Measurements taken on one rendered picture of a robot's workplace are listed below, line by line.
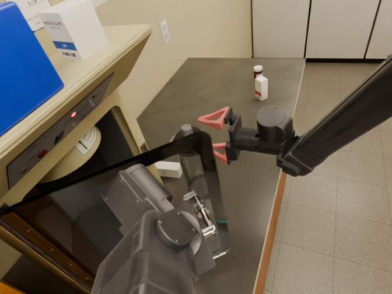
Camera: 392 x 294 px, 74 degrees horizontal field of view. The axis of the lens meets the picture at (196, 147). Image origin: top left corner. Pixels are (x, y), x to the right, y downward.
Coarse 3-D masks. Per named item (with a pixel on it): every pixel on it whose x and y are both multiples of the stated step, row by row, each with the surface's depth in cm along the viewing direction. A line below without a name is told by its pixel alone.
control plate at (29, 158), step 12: (108, 84) 40; (96, 96) 39; (72, 108) 32; (84, 108) 37; (60, 120) 31; (72, 120) 36; (48, 132) 30; (60, 132) 35; (36, 144) 29; (48, 144) 34; (24, 156) 29; (36, 156) 33; (12, 168) 28; (12, 180) 31
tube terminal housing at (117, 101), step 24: (0, 0) 32; (48, 48) 38; (120, 96) 54; (96, 120) 49; (120, 120) 59; (72, 144) 44; (48, 168) 41; (24, 192) 38; (48, 264) 45; (72, 288) 62
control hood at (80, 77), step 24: (144, 24) 41; (120, 48) 36; (72, 72) 32; (96, 72) 32; (120, 72) 42; (72, 96) 30; (24, 120) 25; (48, 120) 28; (0, 144) 23; (24, 144) 26; (0, 168) 25; (0, 192) 30
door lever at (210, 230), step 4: (204, 208) 49; (200, 212) 50; (204, 212) 50; (208, 212) 51; (200, 216) 50; (204, 216) 49; (208, 216) 49; (204, 220) 49; (208, 220) 48; (208, 224) 48; (212, 224) 47; (204, 228) 47; (208, 228) 47; (212, 228) 47; (204, 232) 46; (208, 232) 46; (212, 232) 46; (216, 232) 47; (208, 236) 47; (212, 236) 47
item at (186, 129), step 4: (184, 124) 70; (188, 124) 70; (184, 128) 69; (188, 128) 68; (192, 128) 73; (196, 128) 73; (180, 132) 73; (184, 132) 69; (188, 132) 69; (192, 132) 71; (176, 136) 72; (180, 136) 71
